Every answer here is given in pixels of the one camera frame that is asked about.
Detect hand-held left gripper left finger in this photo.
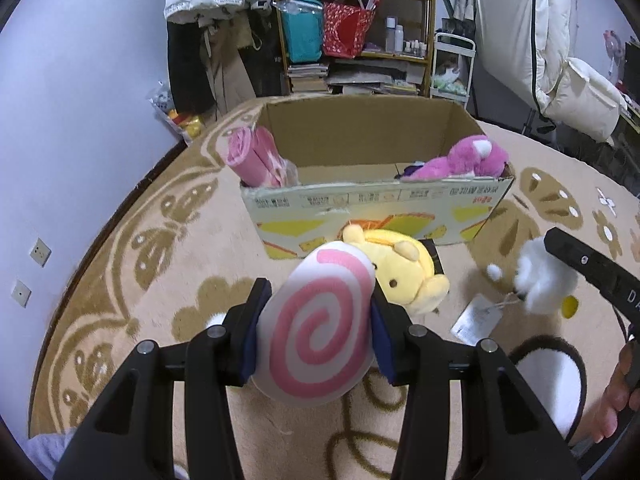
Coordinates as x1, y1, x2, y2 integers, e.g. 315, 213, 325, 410
52, 277, 273, 480

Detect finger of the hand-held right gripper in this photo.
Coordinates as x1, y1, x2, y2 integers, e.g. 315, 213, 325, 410
544, 227, 623, 293

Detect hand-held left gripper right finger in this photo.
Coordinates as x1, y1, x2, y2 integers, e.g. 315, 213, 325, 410
370, 294, 583, 480

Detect white fluffy plush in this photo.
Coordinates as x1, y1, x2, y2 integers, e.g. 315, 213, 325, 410
487, 237, 581, 320

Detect pink swirl roll plush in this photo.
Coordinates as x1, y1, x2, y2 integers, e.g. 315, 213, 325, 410
250, 240, 378, 407

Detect printed cardboard box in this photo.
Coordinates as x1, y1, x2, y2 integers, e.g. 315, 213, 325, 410
240, 97, 516, 261

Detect pink plush toy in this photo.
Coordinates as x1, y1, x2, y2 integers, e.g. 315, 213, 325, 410
400, 135, 511, 181

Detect pink towel pack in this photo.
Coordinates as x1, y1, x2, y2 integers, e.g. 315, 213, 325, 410
226, 126, 301, 188

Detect person's right hand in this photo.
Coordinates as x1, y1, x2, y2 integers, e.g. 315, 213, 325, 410
597, 342, 640, 443

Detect yellow bear plush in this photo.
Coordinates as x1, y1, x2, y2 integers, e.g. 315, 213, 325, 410
341, 224, 451, 317

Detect white paper hang tag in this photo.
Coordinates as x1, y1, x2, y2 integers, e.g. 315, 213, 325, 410
450, 292, 503, 346

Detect beige floral carpet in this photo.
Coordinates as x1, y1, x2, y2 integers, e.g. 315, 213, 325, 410
27, 92, 640, 480

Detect black and white plush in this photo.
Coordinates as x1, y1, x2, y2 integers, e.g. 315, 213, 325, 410
507, 335, 588, 443

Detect cream cushioned chair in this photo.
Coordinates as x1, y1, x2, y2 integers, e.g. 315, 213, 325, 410
542, 57, 628, 143

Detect dark monitor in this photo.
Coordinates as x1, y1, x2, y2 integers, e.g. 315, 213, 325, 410
624, 40, 640, 87

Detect pink fan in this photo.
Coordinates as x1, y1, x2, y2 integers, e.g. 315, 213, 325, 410
602, 29, 626, 83

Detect white trolley cart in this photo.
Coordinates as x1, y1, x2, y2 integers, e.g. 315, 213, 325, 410
432, 32, 476, 111

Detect white cloth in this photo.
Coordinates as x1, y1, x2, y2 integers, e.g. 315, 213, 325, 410
25, 432, 76, 480

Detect plastic bag of toys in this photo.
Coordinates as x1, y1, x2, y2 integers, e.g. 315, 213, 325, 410
150, 82, 206, 146

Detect white quilted duvet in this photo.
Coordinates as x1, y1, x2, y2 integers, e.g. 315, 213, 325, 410
472, 0, 581, 111

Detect stack of papers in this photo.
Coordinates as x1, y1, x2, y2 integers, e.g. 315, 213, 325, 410
327, 60, 421, 97

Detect stack of books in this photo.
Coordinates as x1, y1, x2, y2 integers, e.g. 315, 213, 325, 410
286, 62, 330, 94

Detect beige hanging trousers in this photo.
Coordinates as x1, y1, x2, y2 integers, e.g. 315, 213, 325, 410
200, 17, 258, 113

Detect wooden shelf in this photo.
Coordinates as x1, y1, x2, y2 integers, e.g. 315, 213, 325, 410
270, 0, 436, 98

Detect black hanging coat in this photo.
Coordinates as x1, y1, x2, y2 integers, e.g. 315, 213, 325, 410
166, 20, 211, 116

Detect dark hanging clothes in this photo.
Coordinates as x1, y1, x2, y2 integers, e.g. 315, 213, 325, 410
245, 7, 291, 98

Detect teal bag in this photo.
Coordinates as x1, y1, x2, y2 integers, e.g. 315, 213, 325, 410
277, 0, 325, 65

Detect red patterned bag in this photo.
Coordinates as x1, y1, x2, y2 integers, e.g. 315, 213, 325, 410
322, 0, 378, 59

